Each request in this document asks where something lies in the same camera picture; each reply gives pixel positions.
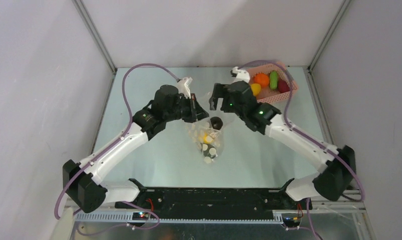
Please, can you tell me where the clear dotted zip top bag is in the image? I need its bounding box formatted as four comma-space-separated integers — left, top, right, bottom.
185, 110, 236, 164

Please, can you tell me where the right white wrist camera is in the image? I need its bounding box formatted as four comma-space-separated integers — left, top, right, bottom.
230, 66, 251, 83

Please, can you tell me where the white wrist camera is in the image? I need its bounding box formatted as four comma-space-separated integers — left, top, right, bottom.
177, 77, 193, 99
230, 66, 251, 83

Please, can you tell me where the orange fruit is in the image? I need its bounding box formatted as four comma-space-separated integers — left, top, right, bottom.
253, 72, 270, 88

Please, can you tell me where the dark green avocado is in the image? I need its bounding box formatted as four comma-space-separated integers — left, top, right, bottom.
201, 143, 218, 159

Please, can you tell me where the yellow lemon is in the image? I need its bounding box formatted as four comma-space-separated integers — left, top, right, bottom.
250, 83, 262, 97

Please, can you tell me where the aluminium frame rail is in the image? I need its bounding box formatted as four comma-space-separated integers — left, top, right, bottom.
74, 187, 365, 225

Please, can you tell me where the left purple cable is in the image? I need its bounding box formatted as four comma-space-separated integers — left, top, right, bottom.
54, 63, 182, 221

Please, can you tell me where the red fruit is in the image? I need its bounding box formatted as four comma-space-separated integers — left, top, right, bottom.
277, 79, 290, 94

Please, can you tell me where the purple cable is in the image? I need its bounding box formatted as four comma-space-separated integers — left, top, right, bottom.
239, 59, 366, 240
54, 63, 182, 221

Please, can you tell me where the dark brown fruit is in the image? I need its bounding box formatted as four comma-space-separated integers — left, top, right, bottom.
209, 116, 223, 131

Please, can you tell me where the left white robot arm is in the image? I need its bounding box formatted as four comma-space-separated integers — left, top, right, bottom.
62, 85, 209, 213

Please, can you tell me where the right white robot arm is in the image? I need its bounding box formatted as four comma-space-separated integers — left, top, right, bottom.
209, 81, 355, 209

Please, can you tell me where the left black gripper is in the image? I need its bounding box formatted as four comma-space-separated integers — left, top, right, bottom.
164, 93, 209, 123

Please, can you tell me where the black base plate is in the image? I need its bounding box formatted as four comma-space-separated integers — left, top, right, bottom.
132, 187, 312, 221

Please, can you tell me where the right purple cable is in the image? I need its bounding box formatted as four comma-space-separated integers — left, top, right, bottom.
239, 59, 366, 240

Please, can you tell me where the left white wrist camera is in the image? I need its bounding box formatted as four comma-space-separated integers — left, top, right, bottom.
177, 77, 193, 99

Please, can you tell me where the green cucumber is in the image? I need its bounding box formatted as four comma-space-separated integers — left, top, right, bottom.
269, 70, 279, 90

